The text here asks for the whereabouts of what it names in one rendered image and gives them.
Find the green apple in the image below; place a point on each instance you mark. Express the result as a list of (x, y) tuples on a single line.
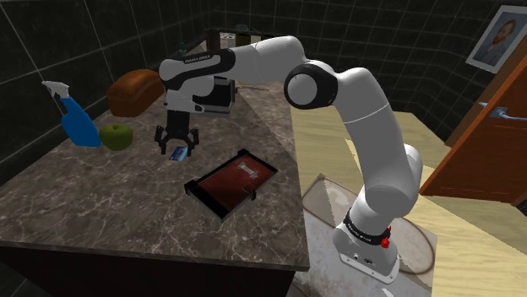
[(117, 137)]

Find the brown bread loaf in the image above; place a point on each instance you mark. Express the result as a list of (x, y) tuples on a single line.
[(134, 93)]

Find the framed portrait picture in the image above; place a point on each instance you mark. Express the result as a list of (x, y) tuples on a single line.
[(498, 41)]

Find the grey patterned robot stand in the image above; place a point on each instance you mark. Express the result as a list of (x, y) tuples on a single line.
[(354, 246)]

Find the dark cylindrical container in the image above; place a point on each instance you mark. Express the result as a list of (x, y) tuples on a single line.
[(213, 40)]

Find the blue spray bottle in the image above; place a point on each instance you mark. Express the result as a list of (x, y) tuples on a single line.
[(77, 123)]

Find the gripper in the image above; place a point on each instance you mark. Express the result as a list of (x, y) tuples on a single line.
[(177, 123)]

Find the black tray with red base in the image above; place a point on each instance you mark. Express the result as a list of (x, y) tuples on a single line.
[(230, 185)]

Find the brown wooden door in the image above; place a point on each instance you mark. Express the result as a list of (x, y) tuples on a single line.
[(486, 148)]

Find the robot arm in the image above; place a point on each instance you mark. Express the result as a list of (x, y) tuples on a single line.
[(370, 123)]

